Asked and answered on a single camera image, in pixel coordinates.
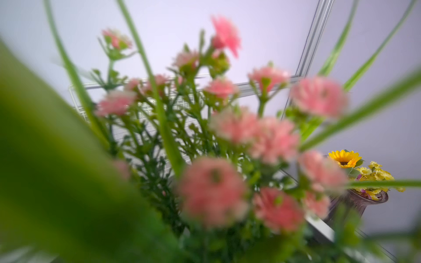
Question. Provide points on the pink flower pot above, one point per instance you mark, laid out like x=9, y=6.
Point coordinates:
x=66, y=198

